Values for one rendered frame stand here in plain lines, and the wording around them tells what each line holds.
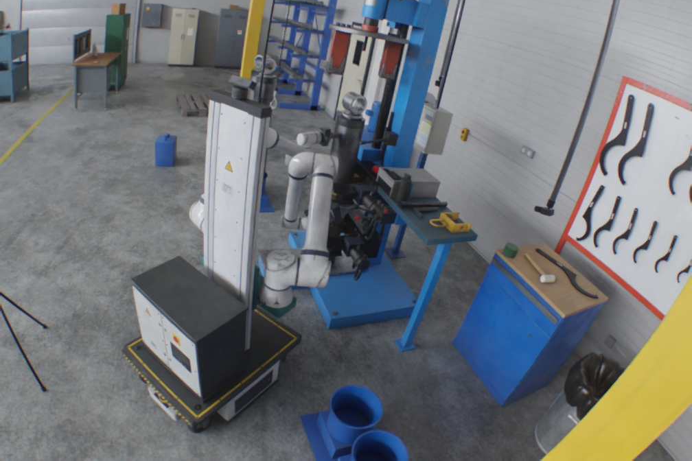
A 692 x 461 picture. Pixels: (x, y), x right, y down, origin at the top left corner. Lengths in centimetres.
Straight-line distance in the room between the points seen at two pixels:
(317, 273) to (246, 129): 82
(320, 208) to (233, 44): 1102
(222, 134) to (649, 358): 174
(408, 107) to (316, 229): 138
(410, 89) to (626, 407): 260
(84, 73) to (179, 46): 518
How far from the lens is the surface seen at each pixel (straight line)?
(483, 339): 306
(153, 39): 1334
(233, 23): 1279
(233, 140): 178
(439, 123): 349
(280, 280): 205
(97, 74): 812
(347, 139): 292
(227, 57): 1289
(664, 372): 86
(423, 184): 286
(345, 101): 292
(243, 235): 191
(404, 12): 294
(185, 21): 1267
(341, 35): 281
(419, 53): 299
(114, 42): 950
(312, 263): 204
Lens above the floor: 220
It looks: 26 degrees down
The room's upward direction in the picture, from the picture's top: 12 degrees clockwise
